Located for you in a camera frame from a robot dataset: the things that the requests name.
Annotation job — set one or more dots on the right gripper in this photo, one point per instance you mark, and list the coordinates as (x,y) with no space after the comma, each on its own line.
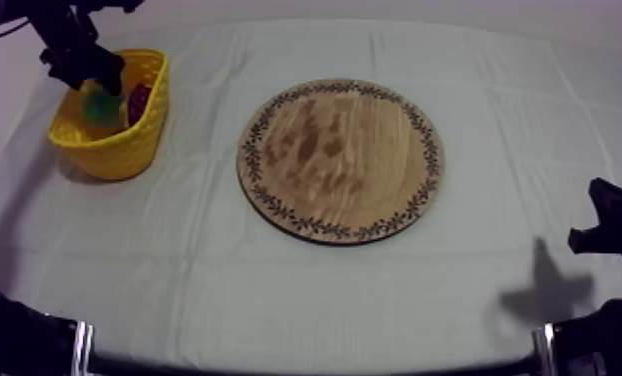
(618,220)

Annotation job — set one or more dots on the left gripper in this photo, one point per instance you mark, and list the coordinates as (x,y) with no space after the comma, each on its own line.
(82,65)

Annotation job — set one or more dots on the green toy pear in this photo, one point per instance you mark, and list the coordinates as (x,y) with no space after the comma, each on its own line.
(101,107)

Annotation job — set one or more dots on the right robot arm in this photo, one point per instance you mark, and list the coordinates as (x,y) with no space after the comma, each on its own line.
(602,336)

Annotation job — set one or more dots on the yellow plastic basket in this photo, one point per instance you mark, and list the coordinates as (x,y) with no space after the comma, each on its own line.
(114,149)

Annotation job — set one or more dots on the round wooden board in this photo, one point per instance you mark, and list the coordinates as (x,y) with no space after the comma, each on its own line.
(340,160)

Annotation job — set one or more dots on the purple toy grapes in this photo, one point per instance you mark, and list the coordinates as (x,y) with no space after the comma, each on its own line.
(138,102)

